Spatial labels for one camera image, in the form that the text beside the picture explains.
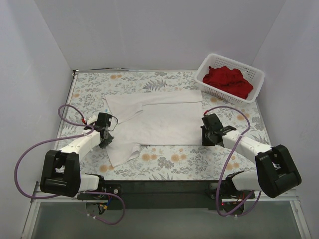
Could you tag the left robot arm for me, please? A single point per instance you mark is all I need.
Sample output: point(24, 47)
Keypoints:
point(61, 170)

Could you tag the white plastic laundry basket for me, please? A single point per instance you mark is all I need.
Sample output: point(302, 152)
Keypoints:
point(253, 75)

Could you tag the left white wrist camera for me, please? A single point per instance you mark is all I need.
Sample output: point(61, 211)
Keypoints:
point(89, 120)

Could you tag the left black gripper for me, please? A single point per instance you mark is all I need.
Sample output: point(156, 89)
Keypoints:
point(106, 139)

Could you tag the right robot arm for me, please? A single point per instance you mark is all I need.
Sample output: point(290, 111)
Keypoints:
point(275, 171)

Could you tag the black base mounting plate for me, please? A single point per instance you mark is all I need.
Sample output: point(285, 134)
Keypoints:
point(164, 194)

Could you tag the white t shirt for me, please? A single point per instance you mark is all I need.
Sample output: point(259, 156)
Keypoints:
point(158, 118)

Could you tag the aluminium frame rail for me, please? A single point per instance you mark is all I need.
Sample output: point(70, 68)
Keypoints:
point(72, 218)

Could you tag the red t shirt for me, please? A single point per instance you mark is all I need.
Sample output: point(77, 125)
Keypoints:
point(227, 80)

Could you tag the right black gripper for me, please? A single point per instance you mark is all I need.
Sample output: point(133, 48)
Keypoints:
point(206, 137)

